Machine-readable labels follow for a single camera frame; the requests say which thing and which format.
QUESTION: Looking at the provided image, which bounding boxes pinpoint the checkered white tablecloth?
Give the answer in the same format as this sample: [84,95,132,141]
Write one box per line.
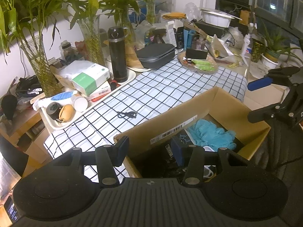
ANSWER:
[43,55,249,183]

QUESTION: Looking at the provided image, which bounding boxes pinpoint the pink white flat box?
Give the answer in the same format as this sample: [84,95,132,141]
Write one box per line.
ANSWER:
[86,81,111,100]

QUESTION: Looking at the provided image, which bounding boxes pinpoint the black cable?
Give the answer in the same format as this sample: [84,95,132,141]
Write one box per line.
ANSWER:
[116,111,138,119]

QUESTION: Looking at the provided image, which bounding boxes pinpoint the white plastic tray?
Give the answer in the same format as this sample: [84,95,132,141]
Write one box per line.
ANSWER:
[39,69,136,133]

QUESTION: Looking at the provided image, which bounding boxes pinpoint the wicker tray with snacks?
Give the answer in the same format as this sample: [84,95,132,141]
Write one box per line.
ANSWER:
[177,51,218,74]

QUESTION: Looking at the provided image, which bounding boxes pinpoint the glass vase bamboo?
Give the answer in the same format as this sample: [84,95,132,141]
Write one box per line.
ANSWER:
[66,0,139,66]
[1,0,64,97]

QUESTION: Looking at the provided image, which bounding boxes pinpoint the dark grey zip case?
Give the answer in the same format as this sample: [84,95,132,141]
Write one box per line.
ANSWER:
[136,43,175,69]

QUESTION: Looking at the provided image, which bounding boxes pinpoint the small potted aloe plant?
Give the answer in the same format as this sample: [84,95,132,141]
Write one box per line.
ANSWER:
[262,21,302,64]

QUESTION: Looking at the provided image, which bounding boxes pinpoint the white paper bowl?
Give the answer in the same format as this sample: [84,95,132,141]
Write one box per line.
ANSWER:
[200,8,242,28]

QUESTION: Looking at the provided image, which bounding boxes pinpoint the tan round coin pouch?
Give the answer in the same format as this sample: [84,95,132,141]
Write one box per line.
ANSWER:
[58,104,76,122]

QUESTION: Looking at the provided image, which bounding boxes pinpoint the middle glass vase bamboo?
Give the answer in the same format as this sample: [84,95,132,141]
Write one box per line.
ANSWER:
[66,0,139,66]

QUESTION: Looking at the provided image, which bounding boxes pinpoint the white cylindrical jar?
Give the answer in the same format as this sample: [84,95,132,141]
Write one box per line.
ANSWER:
[72,94,88,112]

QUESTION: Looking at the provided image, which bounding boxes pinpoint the left glass vase bamboo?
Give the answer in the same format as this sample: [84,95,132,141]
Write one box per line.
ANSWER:
[1,0,64,97]

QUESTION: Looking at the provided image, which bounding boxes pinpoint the brown cardboard box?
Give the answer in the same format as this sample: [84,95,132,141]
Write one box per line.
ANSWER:
[114,87,271,178]

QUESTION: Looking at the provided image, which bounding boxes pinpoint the black thermos bottle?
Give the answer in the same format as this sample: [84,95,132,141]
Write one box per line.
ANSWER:
[108,26,128,82]

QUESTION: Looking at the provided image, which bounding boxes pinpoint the green white tissue box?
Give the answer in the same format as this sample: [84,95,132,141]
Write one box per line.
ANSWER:
[71,64,110,96]

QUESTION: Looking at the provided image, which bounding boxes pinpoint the blue white tube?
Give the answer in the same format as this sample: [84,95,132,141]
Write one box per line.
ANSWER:
[32,90,78,111]

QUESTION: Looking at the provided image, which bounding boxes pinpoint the teal mesh bath sponge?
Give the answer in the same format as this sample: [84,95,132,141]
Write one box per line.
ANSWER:
[186,119,236,151]

